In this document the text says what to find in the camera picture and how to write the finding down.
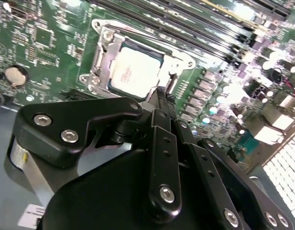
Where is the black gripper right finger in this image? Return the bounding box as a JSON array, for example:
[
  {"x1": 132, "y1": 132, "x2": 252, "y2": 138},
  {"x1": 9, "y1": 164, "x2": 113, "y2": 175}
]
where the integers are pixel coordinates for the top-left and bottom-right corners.
[{"x1": 166, "y1": 90, "x2": 294, "y2": 230}]

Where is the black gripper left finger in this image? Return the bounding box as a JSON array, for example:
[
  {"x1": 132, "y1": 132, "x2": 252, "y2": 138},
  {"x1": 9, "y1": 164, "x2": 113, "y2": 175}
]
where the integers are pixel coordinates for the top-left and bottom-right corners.
[{"x1": 4, "y1": 88, "x2": 183, "y2": 218}]

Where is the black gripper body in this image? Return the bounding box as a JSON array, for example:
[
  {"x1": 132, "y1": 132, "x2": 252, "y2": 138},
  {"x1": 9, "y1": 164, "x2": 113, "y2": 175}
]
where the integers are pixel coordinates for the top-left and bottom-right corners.
[{"x1": 41, "y1": 149, "x2": 220, "y2": 230}]

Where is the metal socket cover frame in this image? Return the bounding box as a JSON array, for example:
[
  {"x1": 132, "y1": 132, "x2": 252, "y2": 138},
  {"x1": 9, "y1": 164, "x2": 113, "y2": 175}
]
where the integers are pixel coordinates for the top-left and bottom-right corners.
[{"x1": 91, "y1": 25, "x2": 186, "y2": 103}]

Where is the silver CPU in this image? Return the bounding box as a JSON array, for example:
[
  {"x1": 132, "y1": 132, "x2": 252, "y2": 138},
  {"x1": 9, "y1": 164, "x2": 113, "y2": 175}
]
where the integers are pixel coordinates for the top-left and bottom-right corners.
[{"x1": 108, "y1": 45, "x2": 167, "y2": 101}]

